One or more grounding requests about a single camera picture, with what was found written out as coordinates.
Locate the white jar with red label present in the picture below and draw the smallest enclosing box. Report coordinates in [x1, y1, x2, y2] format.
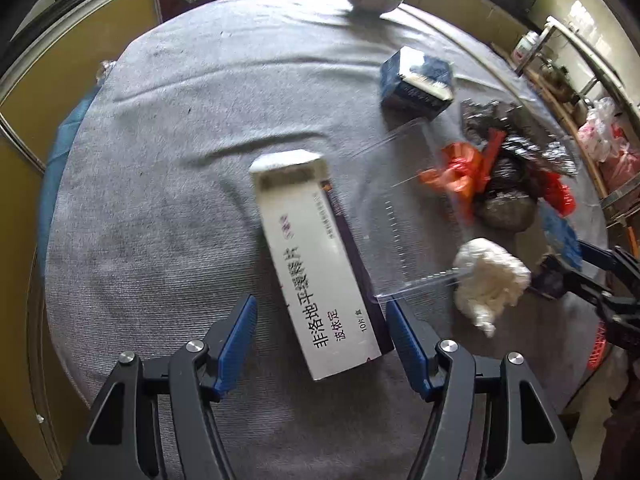
[511, 30, 542, 67]

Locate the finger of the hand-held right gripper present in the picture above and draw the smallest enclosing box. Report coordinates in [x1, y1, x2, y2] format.
[530, 254, 640, 322]
[575, 239, 640, 281]

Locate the blue table cover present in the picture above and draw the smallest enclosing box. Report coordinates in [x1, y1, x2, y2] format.
[42, 95, 97, 241]

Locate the steel cooking pot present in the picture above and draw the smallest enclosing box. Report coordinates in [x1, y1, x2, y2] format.
[539, 60, 577, 103]

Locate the orange-red plastic bag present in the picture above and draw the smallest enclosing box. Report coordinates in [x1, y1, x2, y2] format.
[419, 127, 576, 221]

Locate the steel rack with wooden shelf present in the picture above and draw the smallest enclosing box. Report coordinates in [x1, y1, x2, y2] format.
[492, 15, 640, 221]

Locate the dark blue carton box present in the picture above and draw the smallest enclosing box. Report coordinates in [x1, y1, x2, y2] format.
[380, 46, 456, 122]

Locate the silver foil wrapper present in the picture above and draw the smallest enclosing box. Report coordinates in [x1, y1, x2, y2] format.
[459, 99, 581, 177]

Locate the white and pink plastic bag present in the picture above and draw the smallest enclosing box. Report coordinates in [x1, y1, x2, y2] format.
[577, 97, 640, 191]

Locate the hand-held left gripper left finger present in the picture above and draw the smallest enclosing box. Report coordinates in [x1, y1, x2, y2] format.
[65, 294, 258, 480]

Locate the clear plastic tray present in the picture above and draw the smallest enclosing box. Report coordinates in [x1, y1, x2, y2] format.
[350, 119, 476, 303]

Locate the red plastic mesh basket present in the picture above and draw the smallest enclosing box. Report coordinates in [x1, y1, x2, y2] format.
[587, 320, 608, 372]

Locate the white and purple medicine box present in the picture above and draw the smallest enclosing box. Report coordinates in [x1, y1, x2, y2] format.
[248, 149, 396, 382]

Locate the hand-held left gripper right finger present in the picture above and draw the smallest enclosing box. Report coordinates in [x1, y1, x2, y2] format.
[385, 299, 583, 480]

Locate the white tissue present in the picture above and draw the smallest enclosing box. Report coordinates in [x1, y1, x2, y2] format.
[452, 237, 532, 338]

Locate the grey tablecloth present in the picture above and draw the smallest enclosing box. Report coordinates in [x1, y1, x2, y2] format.
[44, 0, 608, 480]

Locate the blue plastic packet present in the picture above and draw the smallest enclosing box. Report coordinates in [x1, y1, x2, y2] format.
[540, 207, 583, 266]

